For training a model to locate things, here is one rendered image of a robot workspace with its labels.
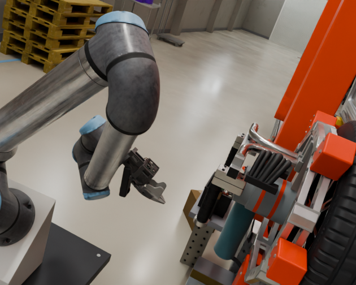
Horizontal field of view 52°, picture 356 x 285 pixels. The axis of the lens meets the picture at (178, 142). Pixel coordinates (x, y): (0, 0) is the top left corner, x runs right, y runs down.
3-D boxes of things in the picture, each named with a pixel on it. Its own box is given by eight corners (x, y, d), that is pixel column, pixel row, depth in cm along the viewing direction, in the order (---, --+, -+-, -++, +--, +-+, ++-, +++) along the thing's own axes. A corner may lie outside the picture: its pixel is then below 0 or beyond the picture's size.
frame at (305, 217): (255, 328, 105) (349, 169, 83) (234, 316, 106) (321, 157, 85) (271, 230, 154) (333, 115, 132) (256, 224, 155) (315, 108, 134)
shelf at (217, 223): (221, 232, 169) (223, 227, 168) (187, 216, 172) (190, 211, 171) (236, 193, 208) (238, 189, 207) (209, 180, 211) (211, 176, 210)
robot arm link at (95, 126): (91, 121, 130) (101, 107, 123) (116, 146, 131) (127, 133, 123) (73, 135, 124) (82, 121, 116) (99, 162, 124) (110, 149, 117)
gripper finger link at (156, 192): (171, 199, 121) (152, 180, 121) (160, 209, 124) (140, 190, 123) (173, 195, 124) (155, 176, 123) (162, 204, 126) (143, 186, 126)
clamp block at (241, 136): (255, 157, 133) (260, 144, 131) (231, 147, 135) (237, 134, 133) (256, 152, 138) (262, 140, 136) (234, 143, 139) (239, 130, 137)
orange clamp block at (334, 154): (336, 182, 94) (353, 164, 86) (307, 169, 95) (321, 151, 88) (342, 161, 97) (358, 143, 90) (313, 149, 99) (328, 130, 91)
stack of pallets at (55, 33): (55, 46, 518) (66, -13, 487) (100, 65, 503) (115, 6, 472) (-5, 51, 419) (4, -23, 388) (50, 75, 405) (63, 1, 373)
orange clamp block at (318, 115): (330, 138, 125) (338, 117, 128) (308, 129, 126) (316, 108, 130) (323, 146, 131) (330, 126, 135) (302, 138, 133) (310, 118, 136)
